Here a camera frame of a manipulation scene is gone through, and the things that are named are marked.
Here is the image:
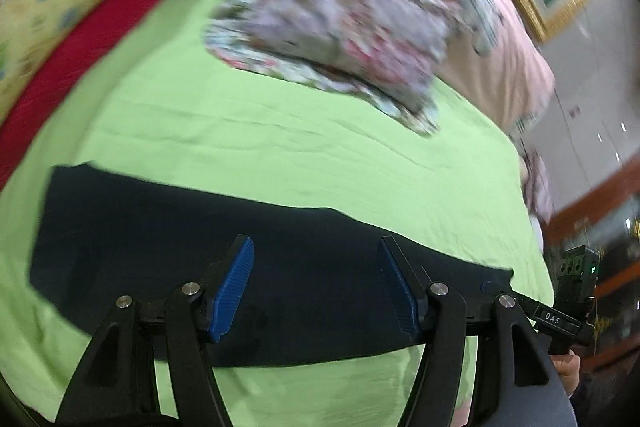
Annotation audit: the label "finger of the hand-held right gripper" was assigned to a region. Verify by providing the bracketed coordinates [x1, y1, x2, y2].
[479, 279, 540, 314]

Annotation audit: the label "floral ruffled pillow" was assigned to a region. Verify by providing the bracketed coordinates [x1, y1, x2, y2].
[202, 0, 466, 138]

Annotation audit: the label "red towel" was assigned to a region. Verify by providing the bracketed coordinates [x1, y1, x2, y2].
[0, 0, 188, 192]

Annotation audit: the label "brown wooden cabinet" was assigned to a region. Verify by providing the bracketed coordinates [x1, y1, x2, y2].
[542, 157, 640, 373]

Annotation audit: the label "person's right hand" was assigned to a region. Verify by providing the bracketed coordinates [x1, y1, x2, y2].
[550, 353, 583, 397]

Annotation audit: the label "pink bear print blanket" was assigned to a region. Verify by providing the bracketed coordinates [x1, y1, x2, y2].
[180, 0, 557, 228]

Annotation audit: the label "black pants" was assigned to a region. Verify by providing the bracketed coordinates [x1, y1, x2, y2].
[27, 164, 516, 368]

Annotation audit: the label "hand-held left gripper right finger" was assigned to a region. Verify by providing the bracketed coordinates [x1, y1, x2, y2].
[377, 234, 576, 427]

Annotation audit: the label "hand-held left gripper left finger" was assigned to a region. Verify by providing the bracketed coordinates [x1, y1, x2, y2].
[55, 234, 256, 427]

